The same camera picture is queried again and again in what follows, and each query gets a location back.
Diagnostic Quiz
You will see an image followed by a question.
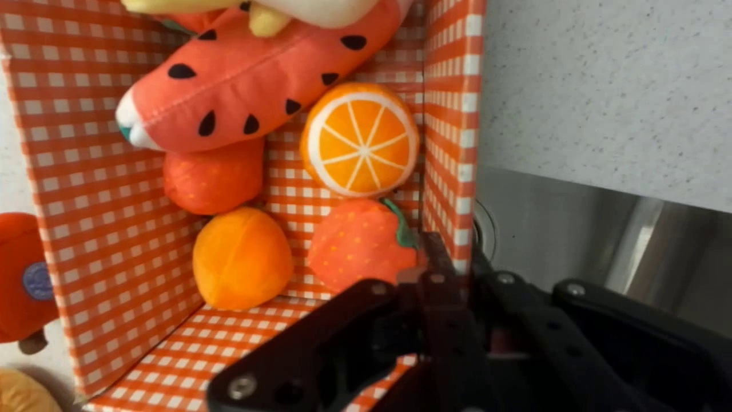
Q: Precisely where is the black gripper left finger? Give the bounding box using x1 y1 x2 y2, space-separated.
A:
203 231 486 412

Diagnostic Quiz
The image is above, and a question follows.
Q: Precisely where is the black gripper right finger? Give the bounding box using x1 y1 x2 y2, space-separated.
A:
470 253 732 412

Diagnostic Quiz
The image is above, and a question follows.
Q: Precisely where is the orange gingham fabric basket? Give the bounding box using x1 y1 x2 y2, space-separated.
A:
0 0 488 412

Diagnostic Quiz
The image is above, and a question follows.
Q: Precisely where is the red plush strawberry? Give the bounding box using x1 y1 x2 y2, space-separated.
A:
304 198 424 296

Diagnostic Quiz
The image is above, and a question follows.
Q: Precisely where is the stainless steel sink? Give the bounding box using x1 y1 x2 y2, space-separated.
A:
475 166 732 341

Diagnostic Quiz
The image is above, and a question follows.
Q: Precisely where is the orange plush peach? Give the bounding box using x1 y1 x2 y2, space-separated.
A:
190 207 295 315

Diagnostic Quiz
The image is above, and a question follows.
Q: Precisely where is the orange slice plush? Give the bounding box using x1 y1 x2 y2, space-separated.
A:
298 81 424 202

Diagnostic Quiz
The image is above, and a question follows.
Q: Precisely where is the red-orange round plush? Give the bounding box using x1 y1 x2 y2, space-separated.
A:
161 135 269 217

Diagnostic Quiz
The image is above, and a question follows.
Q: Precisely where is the watermelon slice plush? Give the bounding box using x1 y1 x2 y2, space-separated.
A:
114 0 415 155

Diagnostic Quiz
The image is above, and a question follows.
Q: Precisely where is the red plush apple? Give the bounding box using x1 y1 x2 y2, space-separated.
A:
0 210 63 357

